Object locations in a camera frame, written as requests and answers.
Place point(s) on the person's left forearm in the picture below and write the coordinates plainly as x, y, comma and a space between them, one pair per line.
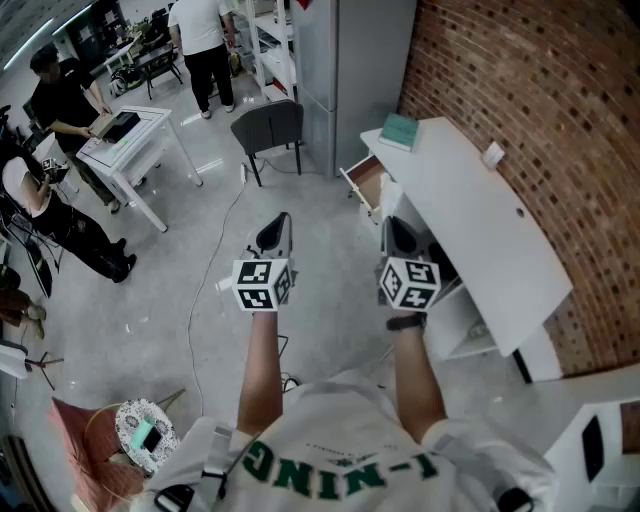
262, 370

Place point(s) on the white shelving unit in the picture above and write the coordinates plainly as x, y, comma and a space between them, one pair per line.
272, 50

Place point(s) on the silver refrigerator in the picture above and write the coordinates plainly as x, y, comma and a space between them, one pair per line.
350, 75

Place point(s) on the grey chair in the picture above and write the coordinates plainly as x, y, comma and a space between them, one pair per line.
267, 125

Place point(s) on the white table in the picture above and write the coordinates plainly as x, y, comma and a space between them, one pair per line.
137, 145

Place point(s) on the small white card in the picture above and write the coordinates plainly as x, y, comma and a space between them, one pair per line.
492, 155

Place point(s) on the pink cushion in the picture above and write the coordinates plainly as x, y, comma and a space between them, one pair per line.
95, 450

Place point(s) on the wooden drawer with white front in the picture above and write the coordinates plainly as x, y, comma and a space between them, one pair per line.
367, 177

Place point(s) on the phone with mint case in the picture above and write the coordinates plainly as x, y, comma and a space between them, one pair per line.
148, 436

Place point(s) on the white t-shirt with green print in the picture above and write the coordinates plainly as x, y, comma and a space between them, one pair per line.
350, 450

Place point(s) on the white cabinet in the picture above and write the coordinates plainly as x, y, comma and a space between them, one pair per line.
575, 480

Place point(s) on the black and cardboard box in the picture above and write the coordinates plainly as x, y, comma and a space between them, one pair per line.
117, 125

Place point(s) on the black wristwatch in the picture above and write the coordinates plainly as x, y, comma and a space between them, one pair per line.
406, 322

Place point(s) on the round patterned stool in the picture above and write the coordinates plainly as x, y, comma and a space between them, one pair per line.
125, 425

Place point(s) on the green book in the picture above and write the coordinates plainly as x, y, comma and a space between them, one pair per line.
399, 131

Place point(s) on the white desk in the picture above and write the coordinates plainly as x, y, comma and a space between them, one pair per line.
465, 210

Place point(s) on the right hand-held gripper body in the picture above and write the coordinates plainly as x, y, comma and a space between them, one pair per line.
410, 285

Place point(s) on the person's right forearm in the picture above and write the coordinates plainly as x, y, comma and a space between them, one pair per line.
417, 380

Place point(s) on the white power strip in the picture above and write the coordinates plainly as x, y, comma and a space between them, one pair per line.
244, 173

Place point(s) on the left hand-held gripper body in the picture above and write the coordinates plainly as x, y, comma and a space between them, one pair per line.
260, 285

